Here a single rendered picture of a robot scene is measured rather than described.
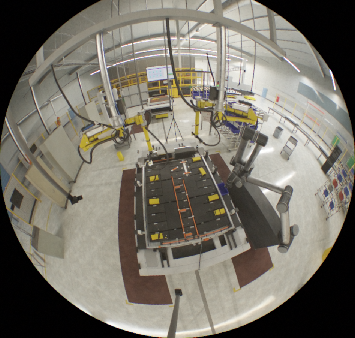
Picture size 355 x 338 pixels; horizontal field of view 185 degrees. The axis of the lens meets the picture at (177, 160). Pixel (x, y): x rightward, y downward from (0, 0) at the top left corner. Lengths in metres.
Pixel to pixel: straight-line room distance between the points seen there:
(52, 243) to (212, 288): 4.28
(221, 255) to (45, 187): 4.78
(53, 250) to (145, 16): 5.03
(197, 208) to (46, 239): 4.20
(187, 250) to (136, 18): 2.84
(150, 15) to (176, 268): 2.90
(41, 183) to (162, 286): 4.24
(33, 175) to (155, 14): 4.38
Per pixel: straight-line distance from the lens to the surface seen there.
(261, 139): 1.46
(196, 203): 1.71
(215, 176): 2.19
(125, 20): 1.40
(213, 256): 1.82
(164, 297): 2.95
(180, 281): 2.74
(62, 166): 4.89
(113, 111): 1.34
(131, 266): 2.90
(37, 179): 4.34
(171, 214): 1.65
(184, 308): 3.09
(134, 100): 10.49
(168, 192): 1.80
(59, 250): 4.52
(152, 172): 2.10
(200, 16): 1.47
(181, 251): 1.82
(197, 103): 1.88
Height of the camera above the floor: 2.59
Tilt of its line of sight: 46 degrees down
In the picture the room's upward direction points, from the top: 4 degrees counter-clockwise
